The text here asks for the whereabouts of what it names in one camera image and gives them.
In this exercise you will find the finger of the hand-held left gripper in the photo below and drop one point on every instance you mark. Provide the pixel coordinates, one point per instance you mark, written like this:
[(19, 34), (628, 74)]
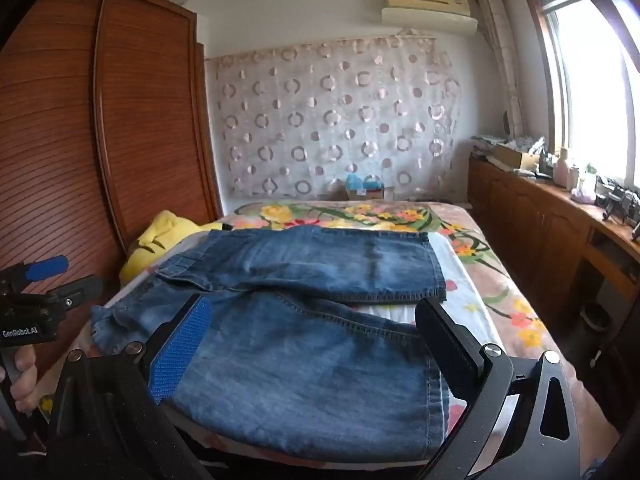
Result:
[(75, 290), (47, 267)]

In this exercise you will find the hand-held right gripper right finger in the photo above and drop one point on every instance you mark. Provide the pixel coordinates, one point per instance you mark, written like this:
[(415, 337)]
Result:
[(442, 347)]

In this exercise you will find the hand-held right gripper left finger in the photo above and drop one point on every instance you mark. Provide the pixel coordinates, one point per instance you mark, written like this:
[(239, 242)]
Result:
[(180, 347)]

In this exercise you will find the blue denim pants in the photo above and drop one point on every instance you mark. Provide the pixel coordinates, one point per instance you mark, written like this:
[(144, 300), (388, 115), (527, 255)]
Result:
[(300, 360)]

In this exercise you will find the person's left hand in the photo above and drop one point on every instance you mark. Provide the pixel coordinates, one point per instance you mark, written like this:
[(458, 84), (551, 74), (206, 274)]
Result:
[(24, 382)]

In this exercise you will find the yellow plush toy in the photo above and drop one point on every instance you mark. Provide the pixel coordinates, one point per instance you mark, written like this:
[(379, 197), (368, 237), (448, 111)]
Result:
[(150, 245)]

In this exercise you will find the low wooden cabinet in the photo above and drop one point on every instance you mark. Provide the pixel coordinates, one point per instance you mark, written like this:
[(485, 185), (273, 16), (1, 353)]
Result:
[(525, 220)]

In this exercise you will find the dark trash bin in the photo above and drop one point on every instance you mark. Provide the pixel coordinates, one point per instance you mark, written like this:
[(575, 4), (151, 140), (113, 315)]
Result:
[(596, 327)]

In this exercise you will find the floral blanket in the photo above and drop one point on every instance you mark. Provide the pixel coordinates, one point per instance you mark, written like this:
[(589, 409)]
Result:
[(350, 215)]

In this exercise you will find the small printed cardboard box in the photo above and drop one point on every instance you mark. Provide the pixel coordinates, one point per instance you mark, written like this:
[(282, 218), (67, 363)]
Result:
[(365, 194)]

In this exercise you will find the wooden slatted wardrobe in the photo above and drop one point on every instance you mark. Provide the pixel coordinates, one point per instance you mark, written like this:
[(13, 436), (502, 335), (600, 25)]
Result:
[(125, 110)]

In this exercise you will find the open cardboard box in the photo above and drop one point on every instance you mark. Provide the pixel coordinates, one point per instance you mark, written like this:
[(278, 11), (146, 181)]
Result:
[(515, 159)]

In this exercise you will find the pink crumpled cloth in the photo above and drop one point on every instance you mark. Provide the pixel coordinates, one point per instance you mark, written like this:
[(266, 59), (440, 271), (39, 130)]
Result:
[(582, 195)]

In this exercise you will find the pink bottle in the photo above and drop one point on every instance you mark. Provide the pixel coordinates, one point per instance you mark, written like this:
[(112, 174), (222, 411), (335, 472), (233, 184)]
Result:
[(561, 170)]

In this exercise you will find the white jar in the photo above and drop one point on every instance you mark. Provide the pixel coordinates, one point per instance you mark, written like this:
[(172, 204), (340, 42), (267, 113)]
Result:
[(576, 177)]

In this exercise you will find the green cap bottle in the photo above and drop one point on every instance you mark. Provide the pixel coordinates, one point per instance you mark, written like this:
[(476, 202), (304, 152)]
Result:
[(590, 177)]

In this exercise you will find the black device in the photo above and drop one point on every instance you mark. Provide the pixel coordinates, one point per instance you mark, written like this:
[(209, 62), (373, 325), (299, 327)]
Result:
[(636, 220), (616, 197)]

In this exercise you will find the patterned window curtain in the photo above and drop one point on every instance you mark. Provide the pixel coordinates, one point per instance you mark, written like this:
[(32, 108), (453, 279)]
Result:
[(502, 60)]

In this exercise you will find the window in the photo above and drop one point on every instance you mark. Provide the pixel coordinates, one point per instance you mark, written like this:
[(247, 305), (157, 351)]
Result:
[(590, 85)]

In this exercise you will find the circle pattern wall curtain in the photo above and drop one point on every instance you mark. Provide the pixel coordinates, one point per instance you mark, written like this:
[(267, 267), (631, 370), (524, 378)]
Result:
[(335, 120)]

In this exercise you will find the wall air conditioner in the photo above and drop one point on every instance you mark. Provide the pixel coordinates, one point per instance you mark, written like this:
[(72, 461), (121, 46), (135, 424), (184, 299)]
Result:
[(427, 10)]

